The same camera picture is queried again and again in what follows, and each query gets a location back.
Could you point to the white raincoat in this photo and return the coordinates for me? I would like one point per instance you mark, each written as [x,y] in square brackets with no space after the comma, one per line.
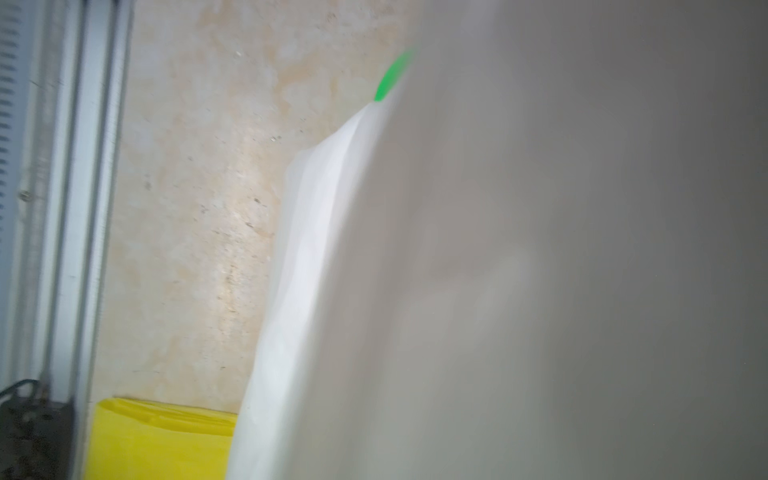
[545,257]

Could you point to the yellow raincoat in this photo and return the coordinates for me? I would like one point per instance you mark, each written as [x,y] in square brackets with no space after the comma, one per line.
[135,439]

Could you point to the green plastic basket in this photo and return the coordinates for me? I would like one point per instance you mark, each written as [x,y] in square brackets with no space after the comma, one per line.
[393,74]

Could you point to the aluminium front rail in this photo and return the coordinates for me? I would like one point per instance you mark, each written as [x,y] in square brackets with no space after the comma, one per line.
[63,71]

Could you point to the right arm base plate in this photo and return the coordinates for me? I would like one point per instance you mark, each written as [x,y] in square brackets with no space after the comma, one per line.
[37,434]

